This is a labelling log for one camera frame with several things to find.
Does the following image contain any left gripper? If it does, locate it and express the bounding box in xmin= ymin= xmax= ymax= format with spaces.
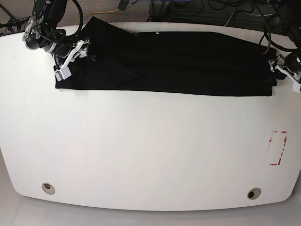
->
xmin=268 ymin=53 xmax=301 ymax=84

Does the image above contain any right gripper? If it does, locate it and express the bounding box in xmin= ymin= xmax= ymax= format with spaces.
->
xmin=23 ymin=16 xmax=98 ymax=68

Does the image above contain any black T-shirt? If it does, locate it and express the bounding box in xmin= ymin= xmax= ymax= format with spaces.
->
xmin=55 ymin=17 xmax=277 ymax=97

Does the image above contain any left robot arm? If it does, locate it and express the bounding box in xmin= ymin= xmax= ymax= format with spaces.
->
xmin=251 ymin=0 xmax=301 ymax=92

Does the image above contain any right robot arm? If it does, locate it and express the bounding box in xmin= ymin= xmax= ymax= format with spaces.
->
xmin=23 ymin=0 xmax=97 ymax=71

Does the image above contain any red tape marker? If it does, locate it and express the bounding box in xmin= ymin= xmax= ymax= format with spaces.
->
xmin=267 ymin=131 xmax=287 ymax=166

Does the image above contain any right table grommet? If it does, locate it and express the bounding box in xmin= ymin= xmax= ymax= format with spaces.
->
xmin=247 ymin=188 xmax=261 ymax=200

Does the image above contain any table grommet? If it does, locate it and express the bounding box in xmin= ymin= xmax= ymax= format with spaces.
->
xmin=42 ymin=183 xmax=55 ymax=195
xmin=247 ymin=188 xmax=261 ymax=200

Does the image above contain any left table grommet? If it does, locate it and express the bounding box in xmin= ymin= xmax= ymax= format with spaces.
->
xmin=42 ymin=183 xmax=55 ymax=195

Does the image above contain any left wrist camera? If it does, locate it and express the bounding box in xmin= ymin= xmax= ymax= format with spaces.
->
xmin=293 ymin=82 xmax=301 ymax=93

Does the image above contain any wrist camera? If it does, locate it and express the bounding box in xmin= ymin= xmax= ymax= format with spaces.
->
xmin=55 ymin=67 xmax=71 ymax=81
xmin=293 ymin=82 xmax=301 ymax=93

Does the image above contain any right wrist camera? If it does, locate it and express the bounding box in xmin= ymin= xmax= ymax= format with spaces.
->
xmin=55 ymin=67 xmax=71 ymax=81

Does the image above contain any yellow cable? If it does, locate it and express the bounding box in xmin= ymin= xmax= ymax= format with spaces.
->
xmin=79 ymin=7 xmax=121 ymax=22

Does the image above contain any black cable bundle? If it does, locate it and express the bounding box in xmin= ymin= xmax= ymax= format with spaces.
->
xmin=145 ymin=0 xmax=247 ymax=24

